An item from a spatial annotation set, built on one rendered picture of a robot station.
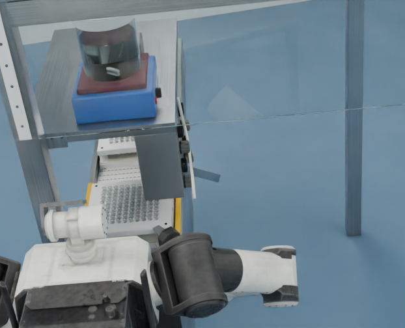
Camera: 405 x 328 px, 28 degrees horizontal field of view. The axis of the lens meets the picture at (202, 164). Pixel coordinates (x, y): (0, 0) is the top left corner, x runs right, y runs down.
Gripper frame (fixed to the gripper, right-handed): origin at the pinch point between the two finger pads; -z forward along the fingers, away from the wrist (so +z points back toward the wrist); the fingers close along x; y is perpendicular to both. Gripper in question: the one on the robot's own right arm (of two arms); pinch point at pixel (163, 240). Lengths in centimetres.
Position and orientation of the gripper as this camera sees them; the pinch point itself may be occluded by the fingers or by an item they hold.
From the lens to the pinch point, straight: 220.6
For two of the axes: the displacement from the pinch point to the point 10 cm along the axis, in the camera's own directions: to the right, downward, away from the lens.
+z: 5.4, 4.3, -7.2
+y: 8.3, -3.8, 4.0
